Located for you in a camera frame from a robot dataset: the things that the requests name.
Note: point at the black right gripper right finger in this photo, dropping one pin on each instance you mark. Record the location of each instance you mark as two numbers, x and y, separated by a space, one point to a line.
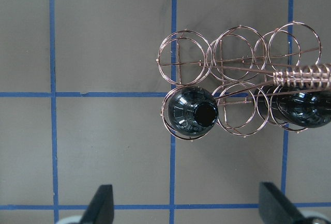
275 207

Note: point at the dark wine bottle under handle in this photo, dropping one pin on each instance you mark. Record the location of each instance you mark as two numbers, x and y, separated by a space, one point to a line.
295 106

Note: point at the copper wire wine basket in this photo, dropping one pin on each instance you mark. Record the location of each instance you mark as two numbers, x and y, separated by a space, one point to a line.
237 63

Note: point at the dark wine bottle in basket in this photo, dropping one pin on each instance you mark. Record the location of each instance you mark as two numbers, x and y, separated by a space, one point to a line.
192 111

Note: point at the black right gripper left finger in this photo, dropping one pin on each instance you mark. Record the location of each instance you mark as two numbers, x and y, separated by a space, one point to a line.
101 208

